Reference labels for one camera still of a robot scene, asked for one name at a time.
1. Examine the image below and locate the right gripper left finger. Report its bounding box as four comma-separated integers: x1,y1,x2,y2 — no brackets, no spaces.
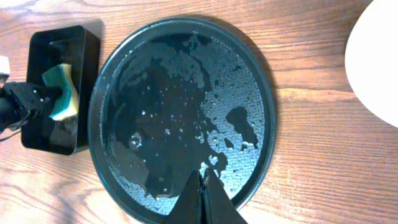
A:
162,170,202,224

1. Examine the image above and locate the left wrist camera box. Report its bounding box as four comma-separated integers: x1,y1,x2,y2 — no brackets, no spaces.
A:
0,55,11,85

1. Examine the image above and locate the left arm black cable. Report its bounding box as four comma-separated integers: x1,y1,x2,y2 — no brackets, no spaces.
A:
0,127,22,142

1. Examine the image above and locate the yellow plate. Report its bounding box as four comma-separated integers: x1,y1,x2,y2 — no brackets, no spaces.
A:
345,0,397,127

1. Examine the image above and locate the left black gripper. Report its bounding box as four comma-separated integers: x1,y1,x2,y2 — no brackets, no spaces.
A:
1,82,62,132

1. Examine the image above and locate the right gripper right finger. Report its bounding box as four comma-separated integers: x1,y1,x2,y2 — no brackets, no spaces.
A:
203,169,247,224

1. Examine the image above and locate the green yellow scrub sponge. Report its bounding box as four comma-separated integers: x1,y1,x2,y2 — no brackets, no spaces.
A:
42,63,79,121

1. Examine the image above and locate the black rectangular tray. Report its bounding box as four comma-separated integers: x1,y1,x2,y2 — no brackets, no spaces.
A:
21,26,100,156

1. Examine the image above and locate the black round tray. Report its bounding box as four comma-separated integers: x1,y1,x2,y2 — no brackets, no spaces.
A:
88,17,277,223

